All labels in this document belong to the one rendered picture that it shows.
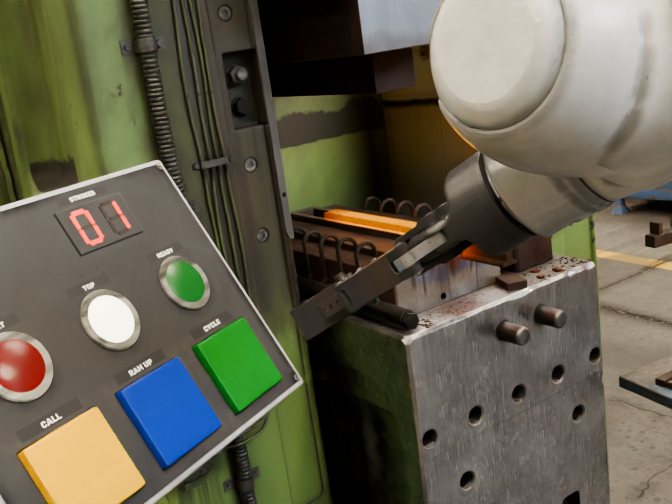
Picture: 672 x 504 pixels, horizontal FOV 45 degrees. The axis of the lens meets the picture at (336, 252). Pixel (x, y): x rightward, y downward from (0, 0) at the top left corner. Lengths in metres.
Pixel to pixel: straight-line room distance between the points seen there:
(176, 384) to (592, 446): 0.82
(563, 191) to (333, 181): 1.08
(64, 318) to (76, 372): 0.05
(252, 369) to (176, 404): 0.10
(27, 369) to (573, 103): 0.47
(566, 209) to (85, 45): 0.64
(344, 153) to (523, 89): 1.28
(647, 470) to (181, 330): 1.92
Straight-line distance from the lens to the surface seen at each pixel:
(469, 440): 1.18
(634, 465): 2.55
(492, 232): 0.59
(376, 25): 1.06
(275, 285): 1.16
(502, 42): 0.35
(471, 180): 0.59
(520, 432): 1.25
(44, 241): 0.74
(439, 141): 1.50
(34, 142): 1.40
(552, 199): 0.56
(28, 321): 0.70
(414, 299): 1.12
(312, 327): 0.72
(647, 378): 1.50
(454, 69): 0.36
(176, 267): 0.80
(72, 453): 0.67
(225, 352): 0.79
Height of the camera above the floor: 1.30
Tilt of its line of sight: 15 degrees down
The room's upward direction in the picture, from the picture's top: 8 degrees counter-clockwise
